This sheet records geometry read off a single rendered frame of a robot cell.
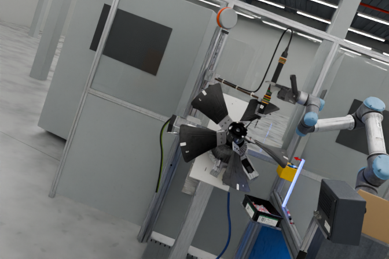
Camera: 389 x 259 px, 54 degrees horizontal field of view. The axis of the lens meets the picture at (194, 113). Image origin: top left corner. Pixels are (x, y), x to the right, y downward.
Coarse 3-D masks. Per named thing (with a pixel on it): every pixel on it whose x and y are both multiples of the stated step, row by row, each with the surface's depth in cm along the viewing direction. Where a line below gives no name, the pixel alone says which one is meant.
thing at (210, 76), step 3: (207, 72) 279; (210, 72) 276; (213, 72) 282; (207, 75) 279; (210, 75) 276; (213, 75) 274; (216, 75) 275; (219, 75) 276; (204, 78) 281; (207, 78) 278; (210, 78) 275; (213, 78) 274; (216, 78) 276; (207, 81) 284; (210, 81) 274; (213, 81) 275; (216, 81) 277
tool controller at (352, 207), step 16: (320, 192) 172; (336, 192) 155; (352, 192) 158; (320, 208) 170; (336, 208) 150; (352, 208) 149; (336, 224) 150; (352, 224) 150; (336, 240) 151; (352, 240) 150
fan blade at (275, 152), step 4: (256, 140) 234; (256, 144) 226; (260, 144) 230; (264, 144) 235; (264, 148) 227; (268, 148) 229; (272, 148) 234; (276, 148) 237; (280, 148) 240; (268, 152) 225; (272, 152) 227; (276, 152) 230; (280, 152) 234; (284, 152) 236; (272, 156) 223; (276, 156) 226; (280, 156) 228; (284, 156) 231; (276, 160) 222; (280, 160) 224; (284, 160) 227; (280, 164) 222; (284, 164) 223
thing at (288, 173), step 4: (280, 168) 261; (284, 168) 254; (288, 168) 254; (292, 168) 254; (280, 172) 257; (284, 172) 255; (288, 172) 255; (292, 172) 254; (280, 176) 255; (284, 176) 255; (288, 176) 255; (292, 176) 255; (288, 180) 255; (292, 180) 255
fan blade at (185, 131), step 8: (184, 128) 221; (192, 128) 222; (200, 128) 223; (184, 136) 221; (192, 136) 222; (200, 136) 224; (208, 136) 225; (192, 144) 223; (200, 144) 224; (208, 144) 227; (216, 144) 229; (184, 152) 222; (192, 152) 223; (200, 152) 226; (184, 160) 222
